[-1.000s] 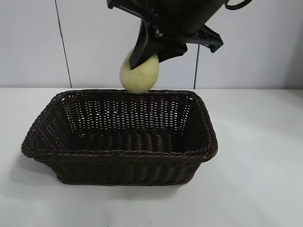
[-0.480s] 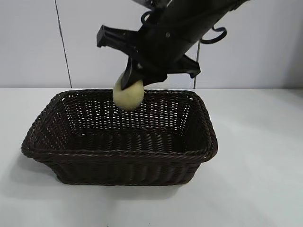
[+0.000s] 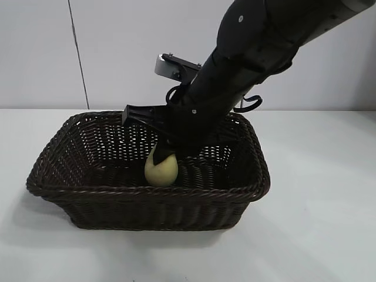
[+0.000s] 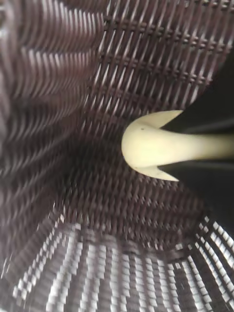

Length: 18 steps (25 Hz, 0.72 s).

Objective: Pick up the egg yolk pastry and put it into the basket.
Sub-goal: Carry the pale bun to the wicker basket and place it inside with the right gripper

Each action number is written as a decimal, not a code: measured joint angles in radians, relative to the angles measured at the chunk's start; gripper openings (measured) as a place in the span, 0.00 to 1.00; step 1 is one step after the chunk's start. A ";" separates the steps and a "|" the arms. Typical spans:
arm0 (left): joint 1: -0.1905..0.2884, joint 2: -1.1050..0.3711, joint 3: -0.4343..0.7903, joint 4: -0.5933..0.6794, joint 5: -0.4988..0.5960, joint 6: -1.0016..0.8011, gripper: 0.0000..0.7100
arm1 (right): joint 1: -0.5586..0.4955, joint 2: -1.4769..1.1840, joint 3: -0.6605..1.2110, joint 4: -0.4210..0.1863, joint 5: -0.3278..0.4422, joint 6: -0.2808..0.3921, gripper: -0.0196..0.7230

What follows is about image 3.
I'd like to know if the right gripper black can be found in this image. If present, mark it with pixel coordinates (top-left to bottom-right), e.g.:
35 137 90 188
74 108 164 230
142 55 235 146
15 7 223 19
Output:
122 88 236 166

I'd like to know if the pale yellow pear-shaped fruit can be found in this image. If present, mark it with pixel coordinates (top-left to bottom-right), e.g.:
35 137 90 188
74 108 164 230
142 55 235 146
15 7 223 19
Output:
144 143 179 187

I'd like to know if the dark brown wicker basket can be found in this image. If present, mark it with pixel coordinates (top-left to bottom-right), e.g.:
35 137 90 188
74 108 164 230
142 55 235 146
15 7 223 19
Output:
25 110 271 231

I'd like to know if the black looped cable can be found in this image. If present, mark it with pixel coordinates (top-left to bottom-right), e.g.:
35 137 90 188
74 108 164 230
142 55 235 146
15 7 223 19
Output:
165 85 186 105
233 93 263 113

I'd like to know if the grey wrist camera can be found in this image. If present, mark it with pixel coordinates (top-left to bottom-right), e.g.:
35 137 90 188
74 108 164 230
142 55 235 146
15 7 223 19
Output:
154 53 183 81

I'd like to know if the black camera bracket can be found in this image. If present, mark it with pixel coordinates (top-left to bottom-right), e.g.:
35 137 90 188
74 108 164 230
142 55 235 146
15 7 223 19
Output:
163 53 204 88

